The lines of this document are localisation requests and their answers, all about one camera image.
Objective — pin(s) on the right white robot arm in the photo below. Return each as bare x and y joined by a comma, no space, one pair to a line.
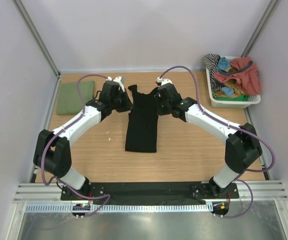
242,147

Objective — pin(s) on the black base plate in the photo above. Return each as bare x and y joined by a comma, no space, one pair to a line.
197,190

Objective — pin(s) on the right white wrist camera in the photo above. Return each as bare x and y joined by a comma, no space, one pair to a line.
163,81

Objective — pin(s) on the yellow garment in basket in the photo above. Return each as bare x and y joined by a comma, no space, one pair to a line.
230,89

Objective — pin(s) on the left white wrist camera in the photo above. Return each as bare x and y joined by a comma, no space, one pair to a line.
119,80

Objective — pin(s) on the right aluminium corner post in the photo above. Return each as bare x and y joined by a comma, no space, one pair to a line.
264,19

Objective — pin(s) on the green tank top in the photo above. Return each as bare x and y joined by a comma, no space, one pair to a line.
69,101

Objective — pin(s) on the left aluminium corner post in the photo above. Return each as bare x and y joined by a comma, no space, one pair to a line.
35,34

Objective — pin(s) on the striped tank top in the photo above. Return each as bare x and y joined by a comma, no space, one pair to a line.
210,61

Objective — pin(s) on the aluminium frame rail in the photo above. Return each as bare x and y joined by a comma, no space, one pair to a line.
263,190

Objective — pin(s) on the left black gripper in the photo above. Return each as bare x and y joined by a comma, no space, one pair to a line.
128,105

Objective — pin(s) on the aluminium corner post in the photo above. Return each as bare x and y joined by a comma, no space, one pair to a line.
264,19
35,34

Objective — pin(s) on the black tank top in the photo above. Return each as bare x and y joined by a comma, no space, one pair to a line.
141,136

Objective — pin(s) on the white slotted cable duct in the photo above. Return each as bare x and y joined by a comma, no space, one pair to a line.
86,208

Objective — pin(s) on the bright green garment in basket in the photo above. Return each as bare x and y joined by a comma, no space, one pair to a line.
240,98

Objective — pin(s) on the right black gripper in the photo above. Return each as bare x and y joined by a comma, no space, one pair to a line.
160,111

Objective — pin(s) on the pink tank top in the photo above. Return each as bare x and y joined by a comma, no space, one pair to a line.
246,75

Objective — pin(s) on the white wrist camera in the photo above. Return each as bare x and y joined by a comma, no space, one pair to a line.
163,81
119,80

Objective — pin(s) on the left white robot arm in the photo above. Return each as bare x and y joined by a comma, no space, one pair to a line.
53,149

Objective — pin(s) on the white laundry basket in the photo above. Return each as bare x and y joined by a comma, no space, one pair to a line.
252,100

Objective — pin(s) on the light blue tank top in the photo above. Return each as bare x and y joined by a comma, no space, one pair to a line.
223,64

